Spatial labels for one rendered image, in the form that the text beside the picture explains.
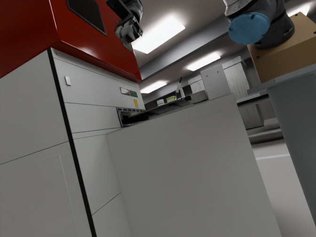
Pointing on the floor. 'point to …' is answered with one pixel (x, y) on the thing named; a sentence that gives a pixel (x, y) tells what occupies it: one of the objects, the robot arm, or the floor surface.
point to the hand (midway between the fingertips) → (120, 34)
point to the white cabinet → (192, 175)
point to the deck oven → (241, 89)
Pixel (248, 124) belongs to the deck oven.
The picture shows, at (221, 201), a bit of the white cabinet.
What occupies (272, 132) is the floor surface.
